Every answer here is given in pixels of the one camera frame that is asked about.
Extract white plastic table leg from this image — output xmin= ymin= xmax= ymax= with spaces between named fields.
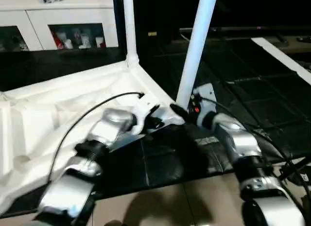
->
xmin=122 ymin=0 xmax=139 ymax=68
xmin=175 ymin=0 xmax=218 ymax=110

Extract black mat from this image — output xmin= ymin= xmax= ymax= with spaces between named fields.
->
xmin=0 ymin=38 xmax=311 ymax=217

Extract white flat board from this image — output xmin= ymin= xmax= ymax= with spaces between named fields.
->
xmin=251 ymin=37 xmax=311 ymax=86

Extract black box gold label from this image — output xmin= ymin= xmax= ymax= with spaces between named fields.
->
xmin=113 ymin=0 xmax=195 ymax=66

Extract black stand leg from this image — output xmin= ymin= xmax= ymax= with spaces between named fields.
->
xmin=279 ymin=156 xmax=311 ymax=180

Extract grey floor box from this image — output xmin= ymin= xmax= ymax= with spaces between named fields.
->
xmin=295 ymin=171 xmax=311 ymax=188

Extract white cabinet glass doors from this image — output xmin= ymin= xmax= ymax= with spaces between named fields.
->
xmin=0 ymin=0 xmax=120 ymax=51

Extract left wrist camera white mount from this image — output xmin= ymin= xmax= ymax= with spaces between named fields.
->
xmin=131 ymin=94 xmax=161 ymax=136

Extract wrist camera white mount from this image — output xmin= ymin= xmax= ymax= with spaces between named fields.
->
xmin=193 ymin=82 xmax=217 ymax=128
xmin=131 ymin=94 xmax=161 ymax=136

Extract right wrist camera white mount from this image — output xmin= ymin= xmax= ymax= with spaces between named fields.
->
xmin=193 ymin=82 xmax=217 ymax=128

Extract black left camera cable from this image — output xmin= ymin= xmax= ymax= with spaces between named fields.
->
xmin=47 ymin=91 xmax=144 ymax=183

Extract silver metal rail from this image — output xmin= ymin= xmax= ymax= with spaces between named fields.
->
xmin=179 ymin=26 xmax=311 ymax=33

